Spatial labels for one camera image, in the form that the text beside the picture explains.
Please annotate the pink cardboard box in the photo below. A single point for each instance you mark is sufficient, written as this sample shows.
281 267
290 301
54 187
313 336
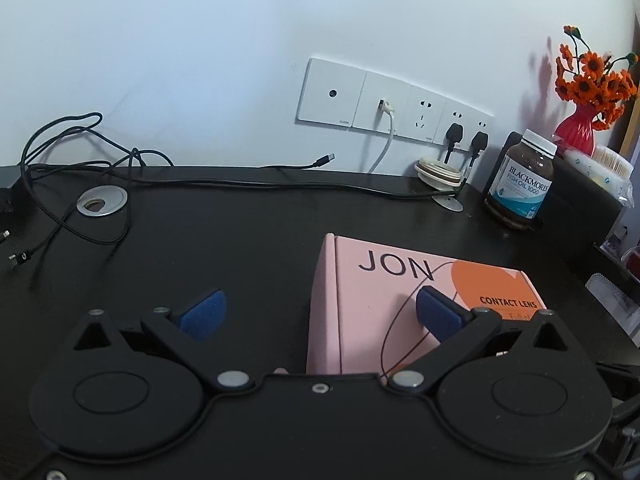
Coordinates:
350 310

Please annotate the black mesh chair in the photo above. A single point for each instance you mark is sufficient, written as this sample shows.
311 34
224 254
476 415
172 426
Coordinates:
607 285

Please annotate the black boxy appliance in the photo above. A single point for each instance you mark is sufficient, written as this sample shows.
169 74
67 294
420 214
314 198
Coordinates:
575 210

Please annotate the red plastic object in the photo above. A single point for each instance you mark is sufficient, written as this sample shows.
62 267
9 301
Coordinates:
632 260

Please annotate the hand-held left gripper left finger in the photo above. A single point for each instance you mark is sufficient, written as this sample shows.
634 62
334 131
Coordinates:
202 312

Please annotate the white data port wall plate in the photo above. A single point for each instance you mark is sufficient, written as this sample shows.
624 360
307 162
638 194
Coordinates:
365 110

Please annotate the white coaxial wall plate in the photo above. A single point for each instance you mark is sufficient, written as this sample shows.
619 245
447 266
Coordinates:
315 105

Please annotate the white wall socket plate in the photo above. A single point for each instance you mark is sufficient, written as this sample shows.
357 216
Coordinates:
405 125
440 120
491 125

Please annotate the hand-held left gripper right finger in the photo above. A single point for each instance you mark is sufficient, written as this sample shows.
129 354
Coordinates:
442 317

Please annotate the black wooden desktop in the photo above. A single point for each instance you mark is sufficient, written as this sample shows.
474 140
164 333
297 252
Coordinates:
225 240

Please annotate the beige round suction holder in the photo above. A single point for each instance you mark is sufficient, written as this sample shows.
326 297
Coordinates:
440 175

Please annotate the clear cotton swab container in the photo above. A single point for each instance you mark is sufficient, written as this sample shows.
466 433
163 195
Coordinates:
615 165

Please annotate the clear plastic wrapped pack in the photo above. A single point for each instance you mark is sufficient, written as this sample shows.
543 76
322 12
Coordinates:
585 165

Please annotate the brown supplement bottle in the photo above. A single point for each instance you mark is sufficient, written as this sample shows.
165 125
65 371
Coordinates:
520 185

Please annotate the orange artificial flowers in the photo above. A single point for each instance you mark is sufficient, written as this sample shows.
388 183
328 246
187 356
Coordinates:
595 80

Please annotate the black power plug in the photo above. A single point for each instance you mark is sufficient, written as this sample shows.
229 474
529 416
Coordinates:
455 132
479 141

